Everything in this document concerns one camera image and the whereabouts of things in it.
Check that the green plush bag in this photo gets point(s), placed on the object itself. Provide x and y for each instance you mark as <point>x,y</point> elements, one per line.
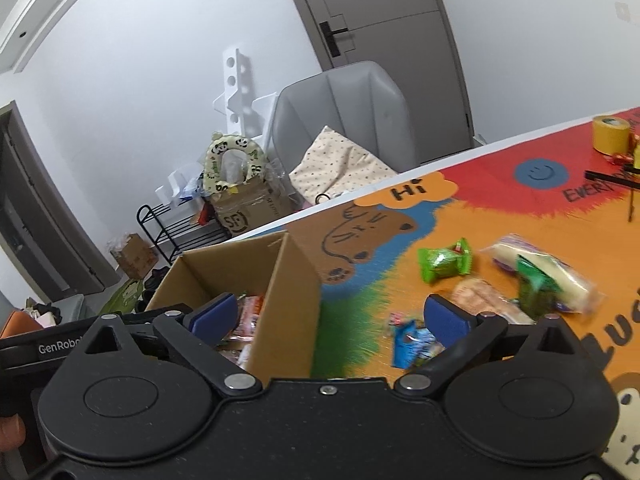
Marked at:
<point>120,297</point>

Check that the person's left hand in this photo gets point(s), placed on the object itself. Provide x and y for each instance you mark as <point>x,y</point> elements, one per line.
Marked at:
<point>11,432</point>

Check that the black stick tool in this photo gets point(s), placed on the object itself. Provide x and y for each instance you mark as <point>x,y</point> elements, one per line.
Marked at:
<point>607,175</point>

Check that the white plastic rack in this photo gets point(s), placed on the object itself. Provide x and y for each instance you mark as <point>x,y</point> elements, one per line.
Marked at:
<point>235,85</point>

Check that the colourful cartoon table mat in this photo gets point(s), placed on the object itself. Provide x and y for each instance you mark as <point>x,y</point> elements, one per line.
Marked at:
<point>360,280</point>

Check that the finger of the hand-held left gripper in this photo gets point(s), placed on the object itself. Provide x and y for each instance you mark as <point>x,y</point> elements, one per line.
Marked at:
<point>140,317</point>

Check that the black shoe rack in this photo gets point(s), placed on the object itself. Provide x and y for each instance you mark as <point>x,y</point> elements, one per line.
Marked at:
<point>165,227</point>

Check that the grey chair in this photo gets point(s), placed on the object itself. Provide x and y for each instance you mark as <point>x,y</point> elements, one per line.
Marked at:
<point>360,100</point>

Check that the red bag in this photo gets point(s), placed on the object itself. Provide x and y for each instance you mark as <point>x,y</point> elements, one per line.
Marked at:
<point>205,215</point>

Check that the brown biscuit packet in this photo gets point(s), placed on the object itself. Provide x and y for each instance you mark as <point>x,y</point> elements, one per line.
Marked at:
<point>480,297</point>

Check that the dark door frame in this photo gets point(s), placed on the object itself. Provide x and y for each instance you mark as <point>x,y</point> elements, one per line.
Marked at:
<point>50,220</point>

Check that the small pink snack packet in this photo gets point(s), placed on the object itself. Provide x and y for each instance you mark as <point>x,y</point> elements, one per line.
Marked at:
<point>396,318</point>

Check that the grey door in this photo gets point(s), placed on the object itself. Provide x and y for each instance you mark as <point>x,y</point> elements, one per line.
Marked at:
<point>380,5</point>

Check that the orange snack packet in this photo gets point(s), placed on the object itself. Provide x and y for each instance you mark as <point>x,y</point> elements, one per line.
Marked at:
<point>250,317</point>

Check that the long white bread packet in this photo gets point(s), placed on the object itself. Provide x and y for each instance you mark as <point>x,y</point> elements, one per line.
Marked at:
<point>565,280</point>

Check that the white wall socket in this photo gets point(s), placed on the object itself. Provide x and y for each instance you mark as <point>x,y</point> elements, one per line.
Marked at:
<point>623,11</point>

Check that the dark green snack packet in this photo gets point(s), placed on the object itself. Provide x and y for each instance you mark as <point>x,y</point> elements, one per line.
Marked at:
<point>535,285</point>

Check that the blue snack packet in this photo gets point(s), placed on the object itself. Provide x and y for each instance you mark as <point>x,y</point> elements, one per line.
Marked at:
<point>407,345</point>

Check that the yellow tape roll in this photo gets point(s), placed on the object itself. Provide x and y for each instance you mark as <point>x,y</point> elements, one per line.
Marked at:
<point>610,137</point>

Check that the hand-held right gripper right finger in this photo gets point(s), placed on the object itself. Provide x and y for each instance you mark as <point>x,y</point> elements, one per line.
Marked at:
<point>447,317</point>

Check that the pile of plastic bags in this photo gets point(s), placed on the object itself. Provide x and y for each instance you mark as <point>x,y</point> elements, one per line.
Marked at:
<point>192,192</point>

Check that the black shoe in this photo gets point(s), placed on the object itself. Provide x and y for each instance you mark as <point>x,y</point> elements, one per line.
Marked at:
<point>142,304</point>
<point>155,285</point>

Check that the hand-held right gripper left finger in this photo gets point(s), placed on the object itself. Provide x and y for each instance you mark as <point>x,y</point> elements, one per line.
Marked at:
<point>215,315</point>

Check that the polka-dot cushion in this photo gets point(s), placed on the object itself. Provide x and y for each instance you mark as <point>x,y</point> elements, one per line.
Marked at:
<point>335,165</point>

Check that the small brown cardboard box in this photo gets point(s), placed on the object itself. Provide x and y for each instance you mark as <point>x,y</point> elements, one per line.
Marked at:
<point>132,257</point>

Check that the printed cardboard box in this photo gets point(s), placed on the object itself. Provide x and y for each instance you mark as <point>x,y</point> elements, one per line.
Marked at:
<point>250,215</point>

